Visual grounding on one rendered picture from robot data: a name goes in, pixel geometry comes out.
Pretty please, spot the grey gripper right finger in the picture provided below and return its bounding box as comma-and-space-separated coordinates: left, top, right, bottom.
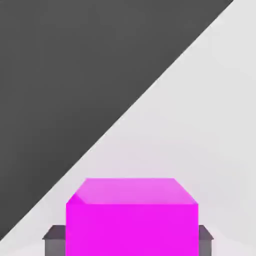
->
198, 224, 215, 256

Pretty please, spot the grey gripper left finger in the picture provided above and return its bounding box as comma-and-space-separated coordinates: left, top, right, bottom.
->
41, 224, 67, 256

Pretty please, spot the small magenta cube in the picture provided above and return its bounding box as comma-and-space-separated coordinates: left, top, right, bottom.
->
65, 177, 199, 256

